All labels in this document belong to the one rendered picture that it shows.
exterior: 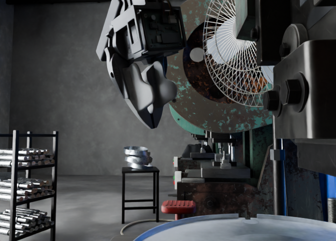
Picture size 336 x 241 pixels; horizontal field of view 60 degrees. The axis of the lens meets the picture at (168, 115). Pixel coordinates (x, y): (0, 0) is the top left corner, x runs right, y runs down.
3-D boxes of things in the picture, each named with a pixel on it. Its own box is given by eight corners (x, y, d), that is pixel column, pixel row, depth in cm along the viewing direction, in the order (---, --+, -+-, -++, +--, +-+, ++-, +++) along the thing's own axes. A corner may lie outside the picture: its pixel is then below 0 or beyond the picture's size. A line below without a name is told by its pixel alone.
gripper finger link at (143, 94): (152, 133, 36) (138, 58, 35) (129, 133, 41) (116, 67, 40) (172, 127, 38) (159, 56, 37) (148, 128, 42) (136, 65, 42)
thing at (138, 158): (121, 224, 301) (122, 147, 307) (121, 212, 346) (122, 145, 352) (159, 222, 307) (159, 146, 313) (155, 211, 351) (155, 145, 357)
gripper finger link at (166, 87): (172, 127, 38) (159, 56, 37) (148, 128, 42) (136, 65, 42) (190, 122, 39) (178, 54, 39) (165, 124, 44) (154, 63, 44)
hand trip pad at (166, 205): (160, 245, 57) (160, 205, 58) (163, 235, 63) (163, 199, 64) (196, 246, 57) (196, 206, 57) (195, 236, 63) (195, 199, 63)
